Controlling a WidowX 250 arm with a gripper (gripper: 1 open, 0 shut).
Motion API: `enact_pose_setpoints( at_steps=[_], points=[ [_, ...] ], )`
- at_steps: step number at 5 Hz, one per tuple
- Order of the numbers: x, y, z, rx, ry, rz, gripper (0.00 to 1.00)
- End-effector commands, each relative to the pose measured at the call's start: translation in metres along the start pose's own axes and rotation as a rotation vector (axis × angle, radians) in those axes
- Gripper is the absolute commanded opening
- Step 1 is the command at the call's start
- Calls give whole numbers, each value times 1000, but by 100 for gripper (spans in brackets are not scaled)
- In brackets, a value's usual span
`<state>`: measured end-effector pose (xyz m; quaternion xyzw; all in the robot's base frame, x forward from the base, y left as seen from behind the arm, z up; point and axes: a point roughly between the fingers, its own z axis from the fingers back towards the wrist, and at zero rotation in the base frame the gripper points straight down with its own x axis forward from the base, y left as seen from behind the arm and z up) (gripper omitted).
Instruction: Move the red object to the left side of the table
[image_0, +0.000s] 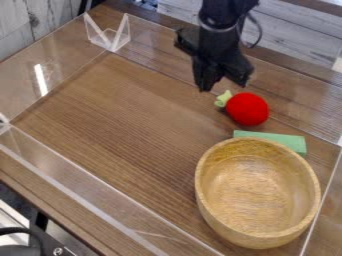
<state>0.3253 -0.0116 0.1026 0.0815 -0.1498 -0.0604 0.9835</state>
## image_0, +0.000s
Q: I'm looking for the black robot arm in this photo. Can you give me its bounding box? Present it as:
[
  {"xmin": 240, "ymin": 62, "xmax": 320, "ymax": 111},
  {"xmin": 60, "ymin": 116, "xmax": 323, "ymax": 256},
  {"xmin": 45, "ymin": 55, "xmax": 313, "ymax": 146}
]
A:
[{"xmin": 173, "ymin": 0, "xmax": 260, "ymax": 92}]

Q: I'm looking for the black cable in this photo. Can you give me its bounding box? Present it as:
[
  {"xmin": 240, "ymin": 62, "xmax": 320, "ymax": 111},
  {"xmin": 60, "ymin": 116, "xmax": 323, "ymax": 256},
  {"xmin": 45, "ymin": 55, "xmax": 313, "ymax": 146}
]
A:
[{"xmin": 0, "ymin": 227, "xmax": 45, "ymax": 256}]

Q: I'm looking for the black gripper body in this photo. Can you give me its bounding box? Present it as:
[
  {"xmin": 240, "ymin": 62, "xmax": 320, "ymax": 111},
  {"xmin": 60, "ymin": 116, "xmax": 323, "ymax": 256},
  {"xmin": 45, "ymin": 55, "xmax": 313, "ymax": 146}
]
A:
[{"xmin": 174, "ymin": 27, "xmax": 253, "ymax": 74}]

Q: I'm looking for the black metal bracket with bolt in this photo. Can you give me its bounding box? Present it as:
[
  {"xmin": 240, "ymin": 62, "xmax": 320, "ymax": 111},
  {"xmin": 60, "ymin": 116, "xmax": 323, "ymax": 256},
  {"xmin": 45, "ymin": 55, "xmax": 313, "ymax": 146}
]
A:
[{"xmin": 29, "ymin": 230, "xmax": 77, "ymax": 256}]

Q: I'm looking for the clear acrylic corner bracket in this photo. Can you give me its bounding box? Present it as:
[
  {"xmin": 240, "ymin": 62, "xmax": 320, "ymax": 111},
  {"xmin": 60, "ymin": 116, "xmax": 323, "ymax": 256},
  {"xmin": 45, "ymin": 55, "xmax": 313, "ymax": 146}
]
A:
[{"xmin": 82, "ymin": 14, "xmax": 130, "ymax": 53}]

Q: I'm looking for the green rectangular block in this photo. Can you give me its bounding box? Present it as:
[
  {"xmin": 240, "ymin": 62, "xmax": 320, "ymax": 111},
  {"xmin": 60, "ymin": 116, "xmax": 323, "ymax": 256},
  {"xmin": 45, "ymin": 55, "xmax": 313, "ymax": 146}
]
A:
[{"xmin": 232, "ymin": 130, "xmax": 307, "ymax": 157}]

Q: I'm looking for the red knitted strawberry toy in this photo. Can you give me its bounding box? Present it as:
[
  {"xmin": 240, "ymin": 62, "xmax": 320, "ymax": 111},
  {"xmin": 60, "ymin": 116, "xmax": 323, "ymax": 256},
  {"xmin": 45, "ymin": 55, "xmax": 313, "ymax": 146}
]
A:
[{"xmin": 215, "ymin": 90, "xmax": 269, "ymax": 126}]

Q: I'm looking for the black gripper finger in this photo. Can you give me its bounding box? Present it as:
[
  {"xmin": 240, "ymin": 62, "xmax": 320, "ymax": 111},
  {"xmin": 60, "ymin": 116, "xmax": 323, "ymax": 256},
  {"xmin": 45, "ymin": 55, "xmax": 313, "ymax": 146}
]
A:
[
  {"xmin": 224, "ymin": 63, "xmax": 253, "ymax": 88},
  {"xmin": 192, "ymin": 59, "xmax": 224, "ymax": 92}
]

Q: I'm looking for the wooden oval bowl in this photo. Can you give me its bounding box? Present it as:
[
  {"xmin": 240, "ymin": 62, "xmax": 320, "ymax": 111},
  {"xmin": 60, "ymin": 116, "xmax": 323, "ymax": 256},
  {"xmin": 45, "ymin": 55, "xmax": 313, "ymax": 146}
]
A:
[{"xmin": 193, "ymin": 137, "xmax": 320, "ymax": 250}]

